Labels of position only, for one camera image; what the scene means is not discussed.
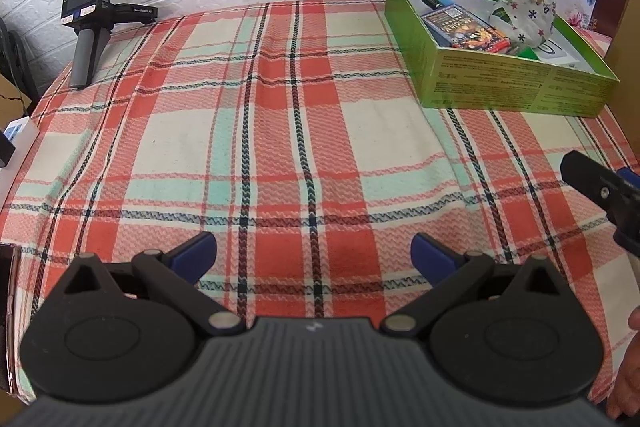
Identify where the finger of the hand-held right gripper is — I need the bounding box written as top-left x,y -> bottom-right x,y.
616,166 -> 640,190
559,150 -> 640,228

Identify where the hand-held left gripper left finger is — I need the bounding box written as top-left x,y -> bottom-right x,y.
52,231 -> 246,338

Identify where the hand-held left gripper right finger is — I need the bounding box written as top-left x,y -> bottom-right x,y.
382,232 -> 571,338

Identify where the green cardboard box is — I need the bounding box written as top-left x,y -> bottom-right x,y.
384,0 -> 621,118

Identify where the white star-print face mask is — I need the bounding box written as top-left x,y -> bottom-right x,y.
487,0 -> 559,51

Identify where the blue card box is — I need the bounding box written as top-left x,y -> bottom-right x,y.
422,4 -> 512,54

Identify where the person's right hand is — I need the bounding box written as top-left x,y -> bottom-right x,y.
606,306 -> 640,421

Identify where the white packet with green print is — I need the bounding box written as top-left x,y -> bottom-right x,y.
534,38 -> 589,71

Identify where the tan cardboard box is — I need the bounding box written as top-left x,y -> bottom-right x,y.
604,0 -> 640,64

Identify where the red plaid blanket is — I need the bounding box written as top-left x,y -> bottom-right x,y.
0,0 -> 640,410

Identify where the dark brown wooden board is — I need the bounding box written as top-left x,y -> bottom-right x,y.
0,243 -> 22,396

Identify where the white box with blue print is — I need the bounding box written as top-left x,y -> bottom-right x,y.
0,116 -> 42,208

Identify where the small black box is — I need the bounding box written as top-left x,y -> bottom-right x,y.
0,132 -> 17,170

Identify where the brown cardboard piece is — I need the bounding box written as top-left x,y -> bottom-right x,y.
0,73 -> 32,118

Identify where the dark wheel-shaped object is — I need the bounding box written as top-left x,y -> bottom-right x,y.
0,16 -> 39,104

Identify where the black device with grey handle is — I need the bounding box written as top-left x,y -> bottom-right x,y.
60,0 -> 160,90

